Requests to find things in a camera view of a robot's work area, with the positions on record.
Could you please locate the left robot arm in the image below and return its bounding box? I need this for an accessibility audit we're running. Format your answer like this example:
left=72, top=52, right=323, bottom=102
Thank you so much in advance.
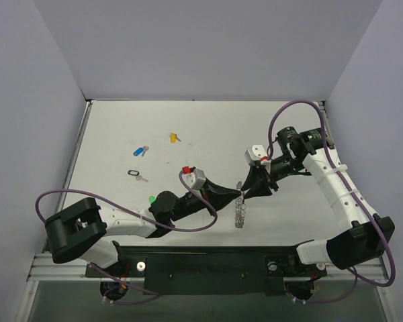
left=44, top=179, right=241, bottom=276

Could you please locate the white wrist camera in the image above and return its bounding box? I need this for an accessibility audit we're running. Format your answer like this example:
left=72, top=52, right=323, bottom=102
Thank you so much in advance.
left=182, top=166, right=207, bottom=191
left=244, top=145, right=269, bottom=166

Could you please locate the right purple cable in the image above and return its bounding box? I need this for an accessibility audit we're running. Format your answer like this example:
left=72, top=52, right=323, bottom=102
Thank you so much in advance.
left=267, top=99, right=397, bottom=305

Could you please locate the metal key organizer disc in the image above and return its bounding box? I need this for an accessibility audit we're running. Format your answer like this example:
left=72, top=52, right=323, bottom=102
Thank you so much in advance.
left=234, top=181, right=246, bottom=229

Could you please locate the aluminium frame rail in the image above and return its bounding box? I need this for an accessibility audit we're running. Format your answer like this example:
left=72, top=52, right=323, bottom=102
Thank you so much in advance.
left=27, top=254, right=87, bottom=282

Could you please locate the yellow tag key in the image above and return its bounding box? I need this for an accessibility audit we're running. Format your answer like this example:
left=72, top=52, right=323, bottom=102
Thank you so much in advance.
left=169, top=132, right=181, bottom=144

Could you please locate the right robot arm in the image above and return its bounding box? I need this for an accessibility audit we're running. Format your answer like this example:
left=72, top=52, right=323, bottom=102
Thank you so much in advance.
left=242, top=127, right=395, bottom=274

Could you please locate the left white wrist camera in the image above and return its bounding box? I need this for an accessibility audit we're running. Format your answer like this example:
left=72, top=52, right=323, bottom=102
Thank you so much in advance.
left=182, top=166, right=207, bottom=191

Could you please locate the blue tag key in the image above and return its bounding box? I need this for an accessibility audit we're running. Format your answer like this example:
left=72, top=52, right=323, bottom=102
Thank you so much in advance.
left=133, top=146, right=149, bottom=156

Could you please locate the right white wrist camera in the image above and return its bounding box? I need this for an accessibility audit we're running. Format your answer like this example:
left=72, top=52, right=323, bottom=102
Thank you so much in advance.
left=244, top=145, right=269, bottom=166

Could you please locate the black tag key left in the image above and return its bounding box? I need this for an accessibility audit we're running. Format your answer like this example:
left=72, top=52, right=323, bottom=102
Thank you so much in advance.
left=128, top=170, right=148, bottom=182

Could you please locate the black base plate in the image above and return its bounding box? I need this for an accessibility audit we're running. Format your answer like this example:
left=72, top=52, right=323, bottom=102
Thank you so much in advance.
left=100, top=246, right=323, bottom=296

